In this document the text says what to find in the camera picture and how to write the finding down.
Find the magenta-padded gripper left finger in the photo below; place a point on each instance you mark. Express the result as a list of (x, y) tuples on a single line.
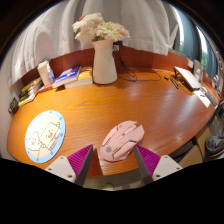
[(63, 168)]

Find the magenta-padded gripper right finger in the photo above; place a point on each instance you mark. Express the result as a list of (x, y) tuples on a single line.
[(165, 166)]

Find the pink computer mouse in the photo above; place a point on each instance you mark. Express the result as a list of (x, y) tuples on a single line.
[(121, 140)]

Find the round cartoon mouse pad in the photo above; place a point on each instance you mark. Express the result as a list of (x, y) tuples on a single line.
[(45, 136)]

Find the grey chair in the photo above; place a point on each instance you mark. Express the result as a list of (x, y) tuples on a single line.
[(215, 140)]

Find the white paper sheet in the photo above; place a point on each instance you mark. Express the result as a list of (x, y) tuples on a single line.
[(202, 98)]

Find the yellow and white book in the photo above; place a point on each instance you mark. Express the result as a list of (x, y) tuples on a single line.
[(28, 98)]

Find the dark green mug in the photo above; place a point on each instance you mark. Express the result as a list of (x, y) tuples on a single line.
[(13, 106)]

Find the red-brown thin book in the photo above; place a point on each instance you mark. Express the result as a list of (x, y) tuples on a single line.
[(46, 88)]

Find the silver laptop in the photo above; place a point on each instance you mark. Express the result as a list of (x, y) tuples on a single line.
[(188, 78)]

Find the blue book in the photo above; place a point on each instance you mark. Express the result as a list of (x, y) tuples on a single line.
[(66, 76)]

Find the orange book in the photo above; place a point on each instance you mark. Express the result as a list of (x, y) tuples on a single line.
[(86, 78)]

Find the beige lidded cup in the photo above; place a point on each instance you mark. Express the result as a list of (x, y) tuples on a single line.
[(42, 71)]

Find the white ceramic jug vase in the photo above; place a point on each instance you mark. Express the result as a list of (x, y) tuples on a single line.
[(104, 63)]

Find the white curtain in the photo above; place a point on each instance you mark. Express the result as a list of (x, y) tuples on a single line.
[(56, 30)]

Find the white and pink flowers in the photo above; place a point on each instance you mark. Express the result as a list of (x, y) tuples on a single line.
[(100, 28)]

